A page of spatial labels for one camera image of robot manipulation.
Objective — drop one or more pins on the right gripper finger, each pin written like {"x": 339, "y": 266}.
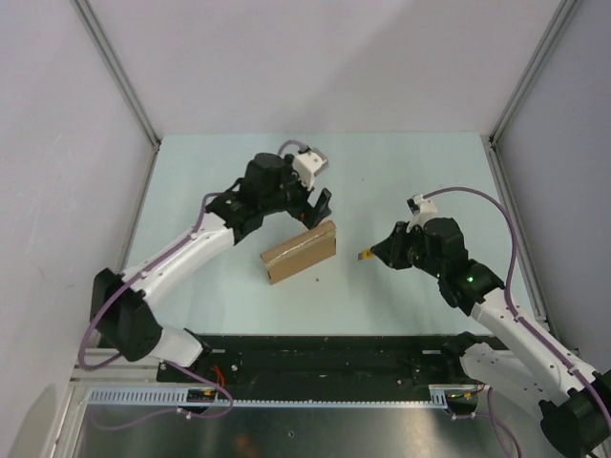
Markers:
{"x": 384, "y": 252}
{"x": 386, "y": 245}

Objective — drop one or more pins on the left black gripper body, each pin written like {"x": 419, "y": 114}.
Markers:
{"x": 298, "y": 206}

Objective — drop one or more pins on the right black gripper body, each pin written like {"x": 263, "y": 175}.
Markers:
{"x": 417, "y": 252}

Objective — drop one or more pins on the yellow utility knife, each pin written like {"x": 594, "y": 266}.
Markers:
{"x": 365, "y": 255}

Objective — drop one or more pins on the brown cardboard express box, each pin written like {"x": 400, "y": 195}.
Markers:
{"x": 295, "y": 255}

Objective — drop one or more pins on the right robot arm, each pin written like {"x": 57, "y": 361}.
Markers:
{"x": 569, "y": 397}

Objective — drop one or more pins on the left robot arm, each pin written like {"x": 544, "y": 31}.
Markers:
{"x": 123, "y": 304}

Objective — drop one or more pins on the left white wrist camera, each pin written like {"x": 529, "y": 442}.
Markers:
{"x": 308, "y": 166}

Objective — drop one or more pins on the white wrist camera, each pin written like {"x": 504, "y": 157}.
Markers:
{"x": 308, "y": 166}
{"x": 422, "y": 210}

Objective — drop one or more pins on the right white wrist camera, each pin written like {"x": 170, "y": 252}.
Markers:
{"x": 422, "y": 210}

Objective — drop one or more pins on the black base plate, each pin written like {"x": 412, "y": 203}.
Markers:
{"x": 336, "y": 369}

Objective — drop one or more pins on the aluminium front rail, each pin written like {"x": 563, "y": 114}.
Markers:
{"x": 117, "y": 372}

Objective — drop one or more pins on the left aluminium frame post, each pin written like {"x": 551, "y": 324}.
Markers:
{"x": 93, "y": 26}

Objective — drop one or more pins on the aluminium frame post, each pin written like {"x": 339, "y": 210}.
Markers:
{"x": 93, "y": 26}
{"x": 555, "y": 29}

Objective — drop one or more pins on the right aluminium frame post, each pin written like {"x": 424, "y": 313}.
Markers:
{"x": 555, "y": 29}

